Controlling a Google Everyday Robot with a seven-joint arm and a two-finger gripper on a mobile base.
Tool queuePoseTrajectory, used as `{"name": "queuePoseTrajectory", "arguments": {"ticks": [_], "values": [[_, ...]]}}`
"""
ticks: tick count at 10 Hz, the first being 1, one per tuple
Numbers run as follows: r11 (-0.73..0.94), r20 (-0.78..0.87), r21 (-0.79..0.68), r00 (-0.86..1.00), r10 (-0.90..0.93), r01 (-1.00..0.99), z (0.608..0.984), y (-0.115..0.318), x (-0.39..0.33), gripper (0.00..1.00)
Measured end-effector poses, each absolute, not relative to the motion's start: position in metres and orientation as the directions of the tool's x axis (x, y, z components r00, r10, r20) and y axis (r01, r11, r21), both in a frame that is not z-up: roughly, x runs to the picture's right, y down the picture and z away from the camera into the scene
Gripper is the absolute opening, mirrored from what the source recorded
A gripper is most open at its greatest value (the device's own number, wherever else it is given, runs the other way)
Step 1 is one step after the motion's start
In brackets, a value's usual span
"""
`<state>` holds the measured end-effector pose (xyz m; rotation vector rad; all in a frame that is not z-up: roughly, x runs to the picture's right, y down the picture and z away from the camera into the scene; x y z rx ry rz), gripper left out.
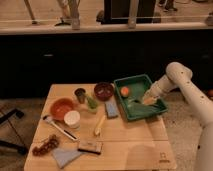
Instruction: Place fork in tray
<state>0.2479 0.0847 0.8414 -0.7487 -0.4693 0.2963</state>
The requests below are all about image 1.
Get blue sponge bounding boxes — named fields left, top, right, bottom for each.
left=105, top=101, right=118, bottom=118

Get green plastic tray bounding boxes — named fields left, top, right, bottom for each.
left=114, top=74, right=168, bottom=121

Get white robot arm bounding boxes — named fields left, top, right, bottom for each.
left=141, top=62, right=213, bottom=171

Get wooden block brush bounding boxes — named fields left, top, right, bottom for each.
left=78, top=140, right=103, bottom=155

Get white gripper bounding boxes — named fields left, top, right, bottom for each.
left=142, top=82, right=164, bottom=105

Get orange ball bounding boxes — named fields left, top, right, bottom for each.
left=120, top=87, right=130, bottom=97

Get black cabinet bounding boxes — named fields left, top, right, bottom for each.
left=0, top=30, right=213, bottom=98

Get bunch of red grapes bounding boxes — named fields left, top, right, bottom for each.
left=32, top=134, right=59, bottom=156

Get blue cloth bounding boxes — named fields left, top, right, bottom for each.
left=52, top=148, right=82, bottom=169

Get orange plastic bowl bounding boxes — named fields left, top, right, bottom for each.
left=50, top=98, right=74, bottom=121

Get black stand legs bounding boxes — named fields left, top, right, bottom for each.
left=0, top=107, right=29, bottom=156

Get white cup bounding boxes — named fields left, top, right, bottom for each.
left=64, top=111, right=80, bottom=128

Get green plastic toy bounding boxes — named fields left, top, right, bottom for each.
left=85, top=95, right=98, bottom=109

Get dark red bowl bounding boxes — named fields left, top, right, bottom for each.
left=94, top=82, right=114, bottom=101

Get dark metal cup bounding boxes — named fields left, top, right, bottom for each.
left=74, top=88, right=86, bottom=104

